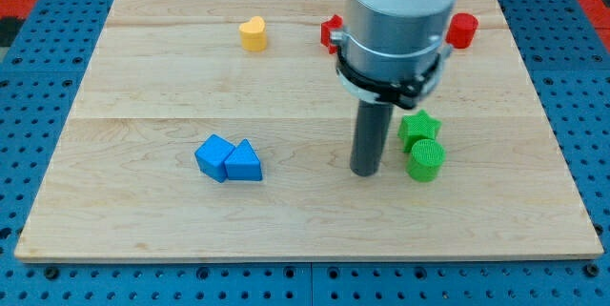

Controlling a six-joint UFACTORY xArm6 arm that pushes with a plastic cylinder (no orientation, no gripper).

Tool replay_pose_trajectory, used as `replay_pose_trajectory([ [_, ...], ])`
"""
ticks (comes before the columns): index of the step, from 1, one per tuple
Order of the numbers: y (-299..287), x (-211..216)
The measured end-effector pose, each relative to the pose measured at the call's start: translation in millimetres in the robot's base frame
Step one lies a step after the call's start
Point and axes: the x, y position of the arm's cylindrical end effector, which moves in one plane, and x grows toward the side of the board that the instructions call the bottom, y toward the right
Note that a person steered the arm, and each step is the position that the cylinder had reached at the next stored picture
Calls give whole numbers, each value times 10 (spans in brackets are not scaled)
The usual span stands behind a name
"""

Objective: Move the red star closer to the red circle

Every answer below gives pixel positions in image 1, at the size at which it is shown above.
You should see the green star block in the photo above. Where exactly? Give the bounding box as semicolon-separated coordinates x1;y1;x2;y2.
397;110;442;153

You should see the green cylinder block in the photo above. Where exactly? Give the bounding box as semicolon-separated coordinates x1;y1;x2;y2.
406;139;445;182

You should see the blue triangle block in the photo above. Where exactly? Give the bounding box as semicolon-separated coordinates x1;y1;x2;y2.
224;139;263;181

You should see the light wooden board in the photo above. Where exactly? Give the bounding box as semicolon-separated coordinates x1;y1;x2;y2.
15;0;603;263

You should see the red star block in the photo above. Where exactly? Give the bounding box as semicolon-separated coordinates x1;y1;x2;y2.
320;14;343;54

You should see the red cylinder block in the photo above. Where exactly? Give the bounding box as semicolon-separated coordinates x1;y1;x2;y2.
445;12;478;49

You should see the yellow heart block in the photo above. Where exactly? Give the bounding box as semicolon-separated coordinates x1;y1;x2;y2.
238;16;267;51

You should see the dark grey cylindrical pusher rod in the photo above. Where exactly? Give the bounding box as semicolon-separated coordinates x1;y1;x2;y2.
350;101;394;177

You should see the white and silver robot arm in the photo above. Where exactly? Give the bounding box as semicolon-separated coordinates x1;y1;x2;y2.
330;0;456;110

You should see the blue cube block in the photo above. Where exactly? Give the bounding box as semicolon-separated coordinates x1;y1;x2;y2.
194;134;235;183

